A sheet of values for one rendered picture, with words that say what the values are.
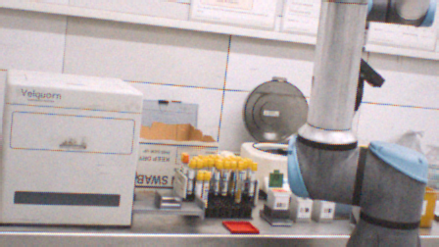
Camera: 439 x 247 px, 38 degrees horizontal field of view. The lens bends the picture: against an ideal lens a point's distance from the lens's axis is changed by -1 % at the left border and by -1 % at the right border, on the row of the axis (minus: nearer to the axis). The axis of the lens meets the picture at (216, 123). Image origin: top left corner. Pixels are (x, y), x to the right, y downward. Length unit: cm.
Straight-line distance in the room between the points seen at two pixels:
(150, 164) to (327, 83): 67
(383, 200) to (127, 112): 55
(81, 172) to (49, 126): 12
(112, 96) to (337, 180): 49
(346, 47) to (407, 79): 125
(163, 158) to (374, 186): 68
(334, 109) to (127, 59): 95
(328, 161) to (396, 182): 13
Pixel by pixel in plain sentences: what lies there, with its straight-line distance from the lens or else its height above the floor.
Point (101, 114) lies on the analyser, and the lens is 135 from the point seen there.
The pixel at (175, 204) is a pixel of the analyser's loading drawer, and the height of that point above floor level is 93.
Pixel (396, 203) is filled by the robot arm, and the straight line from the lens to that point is 122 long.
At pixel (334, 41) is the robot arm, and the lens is 117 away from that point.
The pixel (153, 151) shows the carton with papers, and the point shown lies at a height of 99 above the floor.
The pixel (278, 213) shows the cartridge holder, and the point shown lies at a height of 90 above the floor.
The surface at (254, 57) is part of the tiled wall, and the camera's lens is 212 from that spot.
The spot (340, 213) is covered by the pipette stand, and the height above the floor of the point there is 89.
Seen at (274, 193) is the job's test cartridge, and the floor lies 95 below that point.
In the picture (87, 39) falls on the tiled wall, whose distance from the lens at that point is 198.
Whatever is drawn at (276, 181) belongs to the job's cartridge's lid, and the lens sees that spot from 162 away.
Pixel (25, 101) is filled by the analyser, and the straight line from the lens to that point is 133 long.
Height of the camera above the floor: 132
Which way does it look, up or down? 8 degrees down
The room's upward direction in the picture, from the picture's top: 7 degrees clockwise
